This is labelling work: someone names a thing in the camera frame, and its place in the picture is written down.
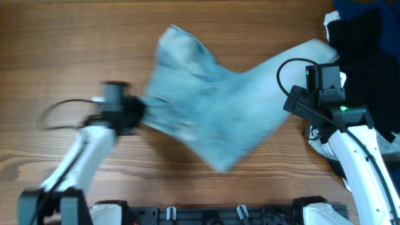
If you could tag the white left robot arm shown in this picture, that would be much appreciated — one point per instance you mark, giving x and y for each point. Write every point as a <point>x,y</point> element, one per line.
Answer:
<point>64,190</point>

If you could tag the light blue denim shorts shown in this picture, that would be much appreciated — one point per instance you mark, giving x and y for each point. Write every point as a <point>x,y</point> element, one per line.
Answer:
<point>222,115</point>

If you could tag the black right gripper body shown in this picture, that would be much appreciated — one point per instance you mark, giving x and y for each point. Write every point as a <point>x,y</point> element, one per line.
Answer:
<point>299,94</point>

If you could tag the grey patterned garment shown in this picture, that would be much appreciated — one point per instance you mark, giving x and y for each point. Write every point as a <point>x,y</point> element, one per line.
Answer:
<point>373,141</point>

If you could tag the black garment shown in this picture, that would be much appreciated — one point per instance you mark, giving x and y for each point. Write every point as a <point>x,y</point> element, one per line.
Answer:
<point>372,74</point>

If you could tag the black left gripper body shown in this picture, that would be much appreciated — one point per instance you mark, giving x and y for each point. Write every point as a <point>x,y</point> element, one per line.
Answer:
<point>131,110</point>

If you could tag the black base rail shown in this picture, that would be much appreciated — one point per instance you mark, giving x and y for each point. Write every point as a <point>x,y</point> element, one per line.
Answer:
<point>274,214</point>

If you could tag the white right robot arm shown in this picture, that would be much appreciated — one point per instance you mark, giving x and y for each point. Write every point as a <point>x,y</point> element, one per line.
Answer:
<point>343,131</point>

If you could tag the white cloth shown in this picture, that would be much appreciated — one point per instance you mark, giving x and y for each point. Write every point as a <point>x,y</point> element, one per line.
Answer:
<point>332,16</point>

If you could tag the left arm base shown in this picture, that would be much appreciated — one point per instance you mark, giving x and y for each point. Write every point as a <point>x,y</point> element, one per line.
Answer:
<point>110,212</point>

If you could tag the dark blue garment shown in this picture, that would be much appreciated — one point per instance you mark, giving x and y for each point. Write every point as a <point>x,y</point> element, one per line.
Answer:
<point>388,13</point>

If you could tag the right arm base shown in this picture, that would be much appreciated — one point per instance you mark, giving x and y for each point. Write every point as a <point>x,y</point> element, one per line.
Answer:
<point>316,210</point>

